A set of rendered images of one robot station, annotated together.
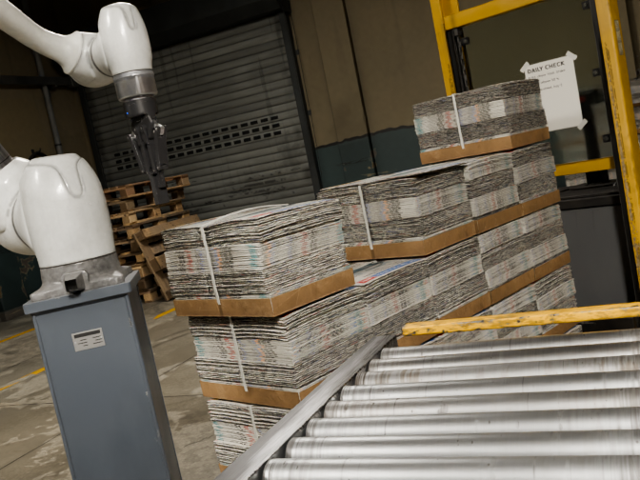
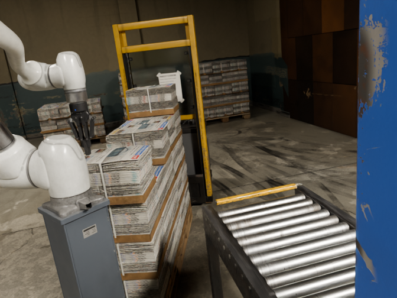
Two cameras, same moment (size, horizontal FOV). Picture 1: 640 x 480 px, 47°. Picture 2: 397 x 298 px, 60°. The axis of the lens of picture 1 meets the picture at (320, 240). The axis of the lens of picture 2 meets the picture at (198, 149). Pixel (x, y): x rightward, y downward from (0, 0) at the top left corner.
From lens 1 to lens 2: 0.95 m
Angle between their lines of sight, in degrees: 38
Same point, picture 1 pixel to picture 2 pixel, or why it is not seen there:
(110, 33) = (70, 68)
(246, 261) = (129, 178)
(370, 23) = (11, 22)
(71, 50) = (36, 72)
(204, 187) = not seen: outside the picture
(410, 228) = (158, 152)
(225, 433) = not seen: hidden behind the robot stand
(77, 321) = (84, 223)
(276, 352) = (138, 218)
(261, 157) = not seen: outside the picture
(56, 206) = (73, 165)
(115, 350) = (101, 233)
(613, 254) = (190, 152)
